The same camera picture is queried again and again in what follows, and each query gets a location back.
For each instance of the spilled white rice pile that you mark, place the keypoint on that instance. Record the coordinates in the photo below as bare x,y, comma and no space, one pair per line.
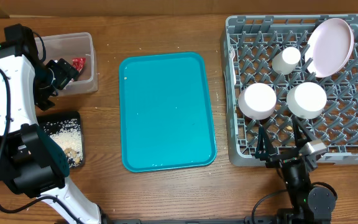
66,133

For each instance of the white round plate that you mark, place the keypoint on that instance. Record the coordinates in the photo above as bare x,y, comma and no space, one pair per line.
330,47

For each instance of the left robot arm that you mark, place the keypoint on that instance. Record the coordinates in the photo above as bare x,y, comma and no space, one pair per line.
31,163

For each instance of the peanut shells pile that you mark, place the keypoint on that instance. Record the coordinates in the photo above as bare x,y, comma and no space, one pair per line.
74,157

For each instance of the black plastic tray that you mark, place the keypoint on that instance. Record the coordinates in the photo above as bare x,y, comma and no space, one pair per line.
62,116

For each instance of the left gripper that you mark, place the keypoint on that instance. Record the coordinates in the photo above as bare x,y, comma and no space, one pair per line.
64,72

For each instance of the clear plastic bin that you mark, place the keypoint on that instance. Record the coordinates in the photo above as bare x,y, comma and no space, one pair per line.
69,47

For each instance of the pink bowl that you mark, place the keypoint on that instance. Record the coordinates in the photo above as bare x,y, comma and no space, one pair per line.
257,101

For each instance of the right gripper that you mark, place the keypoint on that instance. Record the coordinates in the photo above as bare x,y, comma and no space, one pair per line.
263,149

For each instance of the red snack wrapper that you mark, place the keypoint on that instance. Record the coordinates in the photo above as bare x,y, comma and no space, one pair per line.
78,63

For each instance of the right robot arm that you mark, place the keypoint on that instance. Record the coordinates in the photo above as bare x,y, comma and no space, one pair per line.
311,202

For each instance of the white plastic fork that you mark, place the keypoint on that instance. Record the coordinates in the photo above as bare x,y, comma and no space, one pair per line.
232,54

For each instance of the white plastic cup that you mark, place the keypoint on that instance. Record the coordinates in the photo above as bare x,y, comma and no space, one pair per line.
286,61

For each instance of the white bowl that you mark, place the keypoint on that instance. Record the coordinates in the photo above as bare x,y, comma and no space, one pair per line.
306,100

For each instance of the grey dishwasher rack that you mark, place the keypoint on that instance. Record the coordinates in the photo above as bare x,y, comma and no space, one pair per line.
256,40

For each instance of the teal serving tray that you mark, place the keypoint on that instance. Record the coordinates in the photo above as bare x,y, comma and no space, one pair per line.
166,116

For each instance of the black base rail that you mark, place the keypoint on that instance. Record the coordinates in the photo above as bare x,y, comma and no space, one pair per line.
246,220

